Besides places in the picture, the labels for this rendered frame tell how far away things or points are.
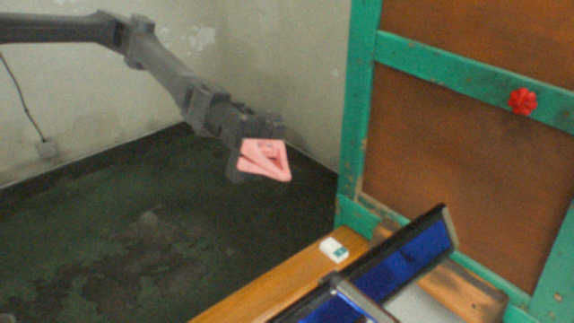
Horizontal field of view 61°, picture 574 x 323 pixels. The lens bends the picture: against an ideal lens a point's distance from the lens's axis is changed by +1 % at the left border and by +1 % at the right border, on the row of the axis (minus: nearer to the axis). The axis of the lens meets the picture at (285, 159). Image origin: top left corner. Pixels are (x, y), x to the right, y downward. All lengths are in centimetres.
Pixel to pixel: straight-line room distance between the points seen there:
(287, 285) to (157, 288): 115
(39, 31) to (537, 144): 91
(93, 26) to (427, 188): 78
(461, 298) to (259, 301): 41
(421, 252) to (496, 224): 27
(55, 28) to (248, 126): 52
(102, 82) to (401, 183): 200
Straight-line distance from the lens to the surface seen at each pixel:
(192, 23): 294
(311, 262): 115
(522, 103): 83
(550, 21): 82
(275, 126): 70
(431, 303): 114
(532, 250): 98
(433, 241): 77
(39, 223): 269
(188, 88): 86
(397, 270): 71
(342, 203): 123
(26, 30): 104
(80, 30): 112
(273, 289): 109
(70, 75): 270
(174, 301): 212
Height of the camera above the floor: 158
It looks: 34 degrees down
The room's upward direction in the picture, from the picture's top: straight up
